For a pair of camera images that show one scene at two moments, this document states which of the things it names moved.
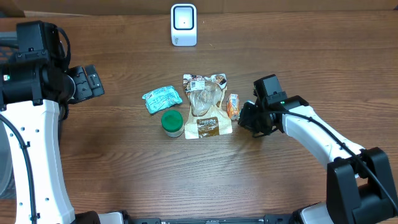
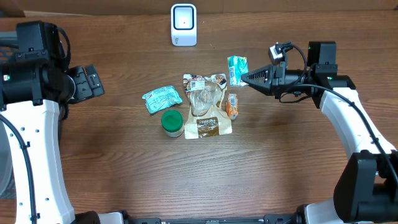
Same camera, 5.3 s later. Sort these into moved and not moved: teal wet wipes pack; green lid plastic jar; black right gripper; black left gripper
Moved: black right gripper
Not moved: black left gripper; teal wet wipes pack; green lid plastic jar
